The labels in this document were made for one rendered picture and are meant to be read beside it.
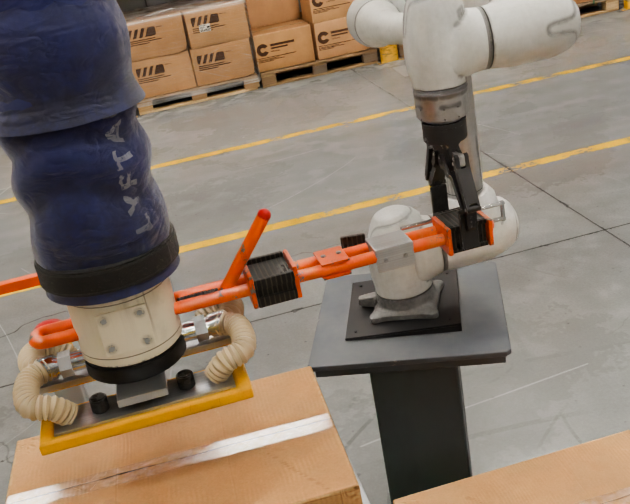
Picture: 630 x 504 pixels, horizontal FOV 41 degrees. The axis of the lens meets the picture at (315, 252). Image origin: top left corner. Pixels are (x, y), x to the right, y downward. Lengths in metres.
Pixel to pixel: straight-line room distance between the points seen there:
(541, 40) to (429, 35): 0.18
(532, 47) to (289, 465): 0.80
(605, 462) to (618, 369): 1.33
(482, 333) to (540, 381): 1.18
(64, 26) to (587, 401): 2.45
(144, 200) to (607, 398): 2.25
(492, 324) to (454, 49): 0.99
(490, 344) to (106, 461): 0.97
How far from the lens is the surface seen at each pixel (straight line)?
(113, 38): 1.25
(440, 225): 1.50
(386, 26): 1.74
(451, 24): 1.39
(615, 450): 2.14
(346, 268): 1.45
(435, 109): 1.42
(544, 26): 1.44
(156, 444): 1.66
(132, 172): 1.29
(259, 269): 1.46
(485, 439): 3.07
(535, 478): 2.05
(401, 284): 2.20
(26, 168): 1.29
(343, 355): 2.17
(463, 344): 2.15
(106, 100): 1.25
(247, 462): 1.54
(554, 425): 3.12
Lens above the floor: 1.86
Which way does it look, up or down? 24 degrees down
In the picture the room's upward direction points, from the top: 10 degrees counter-clockwise
